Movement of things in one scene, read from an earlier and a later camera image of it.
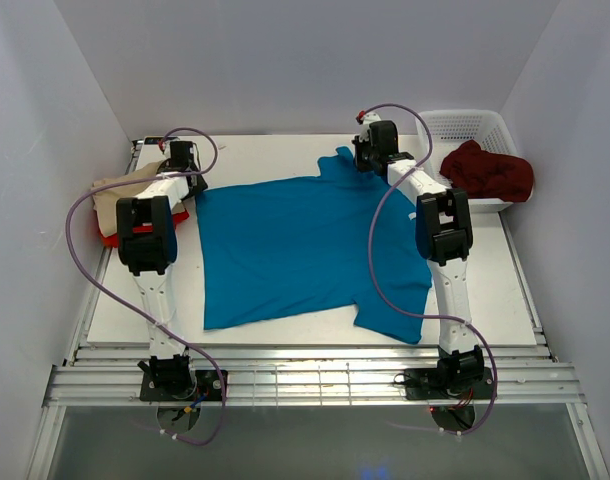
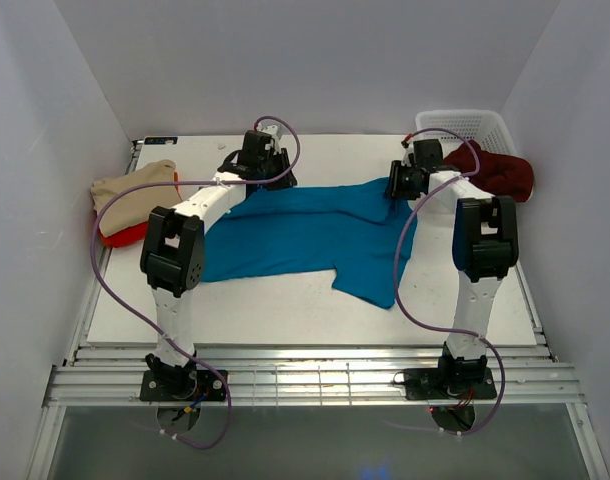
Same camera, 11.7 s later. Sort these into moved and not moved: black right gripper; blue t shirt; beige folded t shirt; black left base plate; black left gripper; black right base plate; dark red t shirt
Moved: blue t shirt; black right gripper; black left gripper
Not moved: black right base plate; dark red t shirt; black left base plate; beige folded t shirt
